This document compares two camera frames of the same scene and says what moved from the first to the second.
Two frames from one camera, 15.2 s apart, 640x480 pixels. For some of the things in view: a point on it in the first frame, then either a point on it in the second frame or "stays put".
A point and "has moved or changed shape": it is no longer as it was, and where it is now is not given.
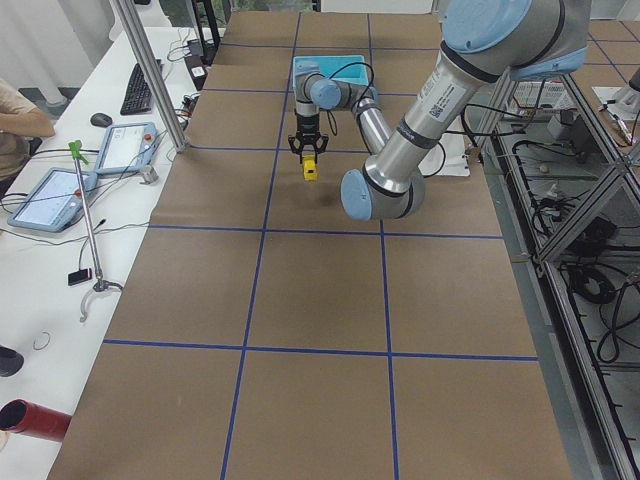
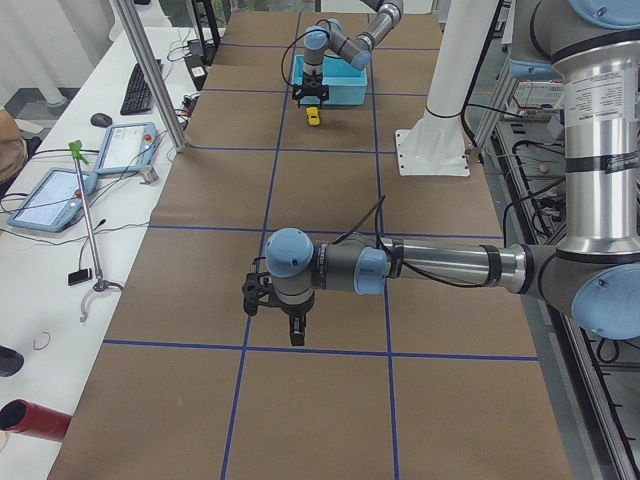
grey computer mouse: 101,119 stays put
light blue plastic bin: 349,69 stays put
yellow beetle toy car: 310,168 has moved or changed shape
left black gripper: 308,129 to 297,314
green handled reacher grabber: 99,284 stays put
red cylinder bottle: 18,415 stays put
